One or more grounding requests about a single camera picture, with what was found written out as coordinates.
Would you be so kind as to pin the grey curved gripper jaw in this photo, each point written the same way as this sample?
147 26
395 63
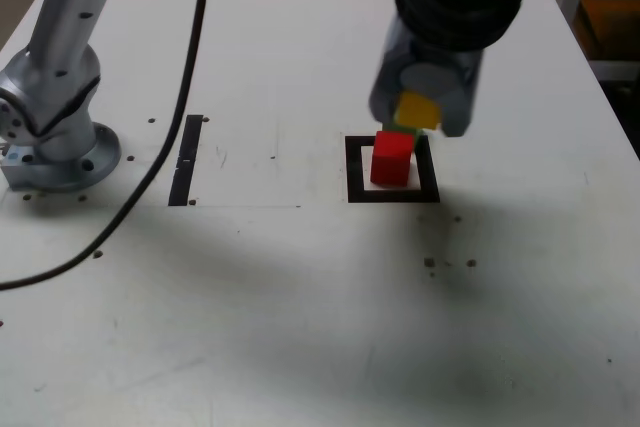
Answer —
385 92
462 107

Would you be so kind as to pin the yellow cube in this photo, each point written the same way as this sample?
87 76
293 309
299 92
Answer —
417 109

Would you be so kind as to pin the green cube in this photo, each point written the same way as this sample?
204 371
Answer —
400 129

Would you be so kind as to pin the red cube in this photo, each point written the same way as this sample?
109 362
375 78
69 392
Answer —
392 162

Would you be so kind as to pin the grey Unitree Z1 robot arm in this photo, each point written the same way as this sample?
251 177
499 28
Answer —
60 97

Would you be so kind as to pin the black tape square outline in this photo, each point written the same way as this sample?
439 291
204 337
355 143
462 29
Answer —
390 196

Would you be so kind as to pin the white shelf bar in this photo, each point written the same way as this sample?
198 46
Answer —
617 70

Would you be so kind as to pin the black tape strip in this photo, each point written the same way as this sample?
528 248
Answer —
187 137

